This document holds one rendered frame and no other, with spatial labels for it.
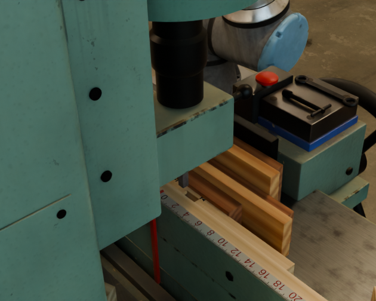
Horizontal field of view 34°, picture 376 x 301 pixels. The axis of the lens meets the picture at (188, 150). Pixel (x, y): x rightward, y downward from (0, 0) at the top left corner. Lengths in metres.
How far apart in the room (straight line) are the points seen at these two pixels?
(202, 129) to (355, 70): 2.40
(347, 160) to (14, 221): 0.51
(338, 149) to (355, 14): 2.84
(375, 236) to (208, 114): 0.26
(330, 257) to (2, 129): 0.44
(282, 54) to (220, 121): 0.69
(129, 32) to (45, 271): 0.20
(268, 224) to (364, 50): 2.57
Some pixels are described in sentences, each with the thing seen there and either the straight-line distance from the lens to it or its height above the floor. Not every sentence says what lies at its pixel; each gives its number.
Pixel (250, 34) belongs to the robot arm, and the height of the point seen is 0.85.
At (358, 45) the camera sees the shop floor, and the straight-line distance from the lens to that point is 3.27.
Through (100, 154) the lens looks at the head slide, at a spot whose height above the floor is 1.11.
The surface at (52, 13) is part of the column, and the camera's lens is 0.40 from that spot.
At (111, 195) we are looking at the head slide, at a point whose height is 1.06.
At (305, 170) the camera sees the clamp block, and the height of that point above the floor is 0.95.
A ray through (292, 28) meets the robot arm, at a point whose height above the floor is 0.86.
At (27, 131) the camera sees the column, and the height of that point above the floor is 1.19.
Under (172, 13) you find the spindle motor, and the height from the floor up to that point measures 1.21.
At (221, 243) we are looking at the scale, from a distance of 0.65.
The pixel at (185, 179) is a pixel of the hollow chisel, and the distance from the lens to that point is 0.72.
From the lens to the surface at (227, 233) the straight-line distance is 0.67.
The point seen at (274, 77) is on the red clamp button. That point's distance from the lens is 0.80.
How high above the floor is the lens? 1.41
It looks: 36 degrees down
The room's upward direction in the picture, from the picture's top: 2 degrees counter-clockwise
